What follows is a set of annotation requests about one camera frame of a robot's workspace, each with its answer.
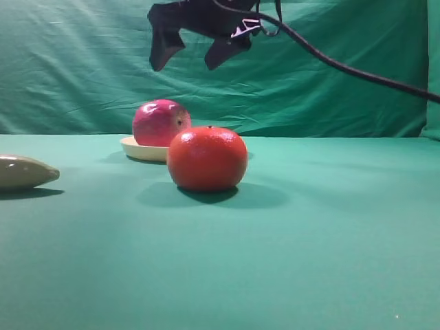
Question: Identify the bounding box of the orange tangerine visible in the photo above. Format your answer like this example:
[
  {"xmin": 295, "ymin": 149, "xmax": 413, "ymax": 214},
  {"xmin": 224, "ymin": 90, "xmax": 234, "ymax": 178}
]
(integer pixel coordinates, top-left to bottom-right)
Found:
[{"xmin": 166, "ymin": 126, "xmax": 248, "ymax": 192}]

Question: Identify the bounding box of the red apple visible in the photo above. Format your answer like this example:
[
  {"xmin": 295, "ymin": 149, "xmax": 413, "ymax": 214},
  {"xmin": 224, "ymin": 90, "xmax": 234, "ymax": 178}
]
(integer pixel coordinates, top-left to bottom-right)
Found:
[{"xmin": 132, "ymin": 99, "xmax": 192, "ymax": 147}]

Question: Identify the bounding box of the pale yellow plate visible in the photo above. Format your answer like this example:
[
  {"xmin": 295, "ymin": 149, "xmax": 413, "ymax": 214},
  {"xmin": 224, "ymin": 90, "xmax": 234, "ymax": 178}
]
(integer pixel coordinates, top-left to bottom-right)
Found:
[{"xmin": 120, "ymin": 135, "xmax": 168, "ymax": 163}]

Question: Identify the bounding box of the black cable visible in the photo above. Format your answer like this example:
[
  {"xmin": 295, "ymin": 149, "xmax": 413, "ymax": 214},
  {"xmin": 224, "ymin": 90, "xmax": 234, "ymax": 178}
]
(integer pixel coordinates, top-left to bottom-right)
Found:
[{"xmin": 212, "ymin": 0, "xmax": 440, "ymax": 104}]

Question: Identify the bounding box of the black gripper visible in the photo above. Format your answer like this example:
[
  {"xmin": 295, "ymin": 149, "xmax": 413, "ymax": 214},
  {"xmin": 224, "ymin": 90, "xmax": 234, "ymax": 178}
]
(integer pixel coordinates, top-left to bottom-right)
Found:
[{"xmin": 147, "ymin": 0, "xmax": 261, "ymax": 72}]

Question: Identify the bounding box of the pale yellow banana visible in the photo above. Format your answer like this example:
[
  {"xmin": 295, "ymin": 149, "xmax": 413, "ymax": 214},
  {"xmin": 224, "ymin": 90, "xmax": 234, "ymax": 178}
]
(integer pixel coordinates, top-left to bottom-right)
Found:
[{"xmin": 1, "ymin": 154, "xmax": 61, "ymax": 192}]

